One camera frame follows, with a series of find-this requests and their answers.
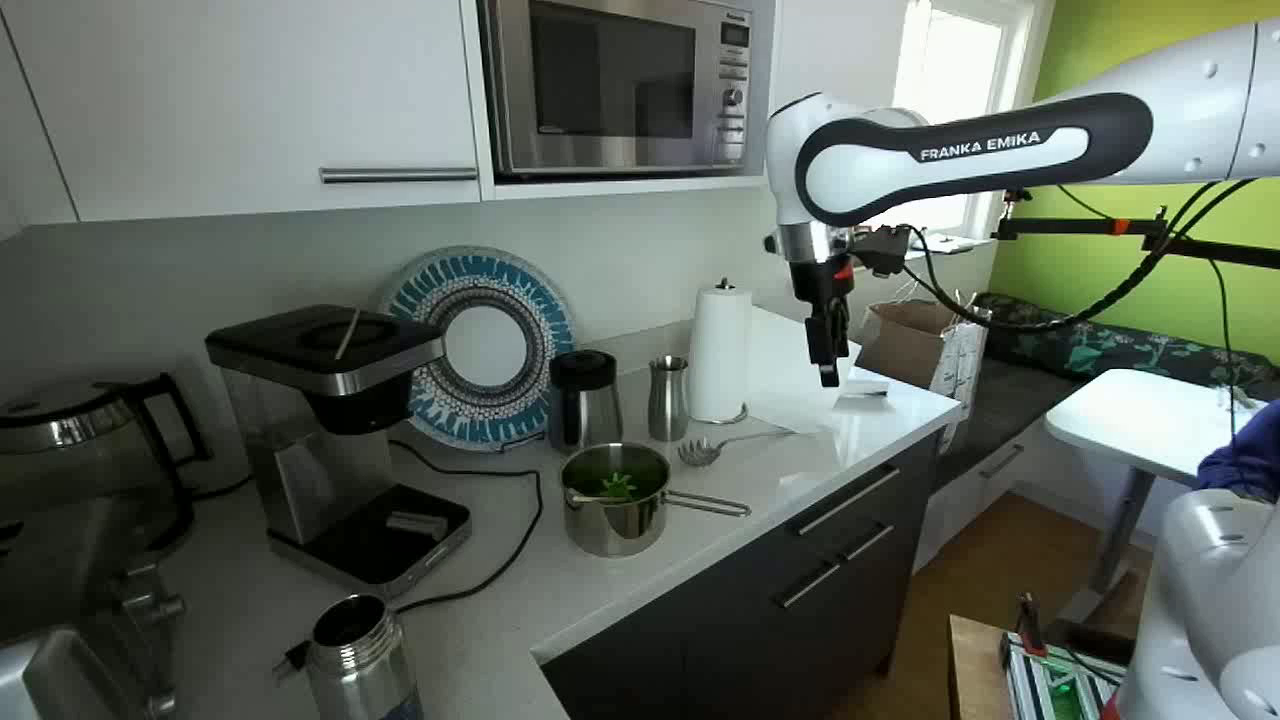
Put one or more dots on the stainless steel microwave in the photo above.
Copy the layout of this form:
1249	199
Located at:
617	86

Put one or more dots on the small steel cup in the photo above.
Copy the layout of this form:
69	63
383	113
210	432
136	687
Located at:
667	396

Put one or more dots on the cardboard box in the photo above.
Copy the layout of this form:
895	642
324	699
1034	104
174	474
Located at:
924	346

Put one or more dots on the blue steel water bottle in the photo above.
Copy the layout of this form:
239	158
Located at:
356	665

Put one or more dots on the steel toaster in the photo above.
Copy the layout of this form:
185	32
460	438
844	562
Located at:
111	662

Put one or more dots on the black steel coffee maker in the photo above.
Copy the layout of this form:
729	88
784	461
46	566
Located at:
313	392

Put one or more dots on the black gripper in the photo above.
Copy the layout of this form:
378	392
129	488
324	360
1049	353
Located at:
827	293

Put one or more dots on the wooden board with items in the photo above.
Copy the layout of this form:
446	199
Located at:
1018	672

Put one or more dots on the white side table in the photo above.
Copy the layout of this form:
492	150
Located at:
1159	430

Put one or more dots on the blue white decorative plate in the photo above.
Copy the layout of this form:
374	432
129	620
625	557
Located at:
500	321

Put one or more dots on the white paper towel roll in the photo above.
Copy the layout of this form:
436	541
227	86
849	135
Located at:
748	360

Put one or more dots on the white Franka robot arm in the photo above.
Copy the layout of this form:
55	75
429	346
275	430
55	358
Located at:
1203	110

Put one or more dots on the steel jug with black lid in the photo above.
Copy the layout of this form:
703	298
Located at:
586	404

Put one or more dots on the glass coffee carafe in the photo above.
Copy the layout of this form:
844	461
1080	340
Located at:
88	480

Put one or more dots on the dark lower cabinet drawers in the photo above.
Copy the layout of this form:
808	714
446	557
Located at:
778	631

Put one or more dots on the metal serving spoon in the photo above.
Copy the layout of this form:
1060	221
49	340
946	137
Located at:
703	455

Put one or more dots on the white upper cabinet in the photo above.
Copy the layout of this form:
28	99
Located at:
250	104

